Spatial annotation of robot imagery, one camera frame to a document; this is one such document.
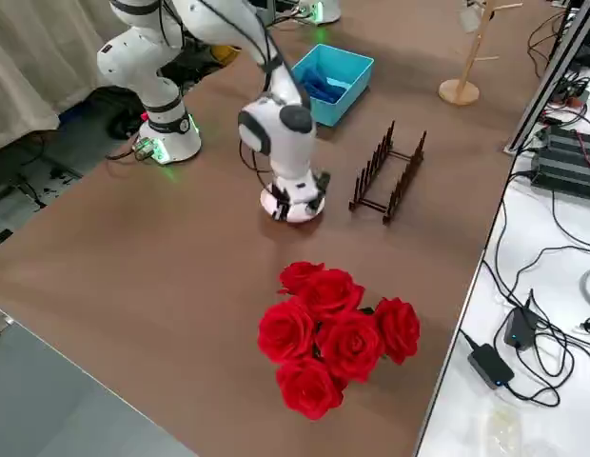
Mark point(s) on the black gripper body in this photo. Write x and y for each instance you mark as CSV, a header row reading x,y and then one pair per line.
x,y
323,182

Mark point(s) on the pink plate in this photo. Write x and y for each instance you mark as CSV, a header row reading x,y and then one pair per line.
x,y
300,216

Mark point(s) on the blue square rag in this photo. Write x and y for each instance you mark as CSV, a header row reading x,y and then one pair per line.
x,y
314,81
335,90

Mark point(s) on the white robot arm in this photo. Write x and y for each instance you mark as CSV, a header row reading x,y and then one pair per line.
x,y
323,9
290,143

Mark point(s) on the dark wooden dish rack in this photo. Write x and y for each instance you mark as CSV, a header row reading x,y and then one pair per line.
x,y
404,185

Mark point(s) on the cyan plastic box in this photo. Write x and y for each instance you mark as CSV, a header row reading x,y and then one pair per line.
x,y
340,62

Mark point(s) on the wooden mug stand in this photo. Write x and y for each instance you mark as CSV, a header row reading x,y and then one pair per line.
x,y
459,90

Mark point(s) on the red artificial rose bouquet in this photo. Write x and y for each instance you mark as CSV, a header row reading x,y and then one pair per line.
x,y
342,333

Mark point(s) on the yellow helmet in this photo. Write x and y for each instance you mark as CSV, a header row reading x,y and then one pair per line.
x,y
226,53

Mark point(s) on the black power supply unit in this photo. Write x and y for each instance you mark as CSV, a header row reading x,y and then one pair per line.
x,y
561,173
568,140

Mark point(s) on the black flat power adapter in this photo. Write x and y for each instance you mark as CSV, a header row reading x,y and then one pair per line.
x,y
490,366

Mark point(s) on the black upright power adapter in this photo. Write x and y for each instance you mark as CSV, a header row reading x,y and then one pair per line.
x,y
521,328

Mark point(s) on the beige curtain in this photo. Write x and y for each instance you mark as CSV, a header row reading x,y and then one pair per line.
x,y
28,71

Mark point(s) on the clear plastic bag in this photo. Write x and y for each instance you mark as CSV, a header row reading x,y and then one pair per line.
x,y
504,428

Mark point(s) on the aluminium frame post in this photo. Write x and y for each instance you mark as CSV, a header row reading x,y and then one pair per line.
x,y
547,81

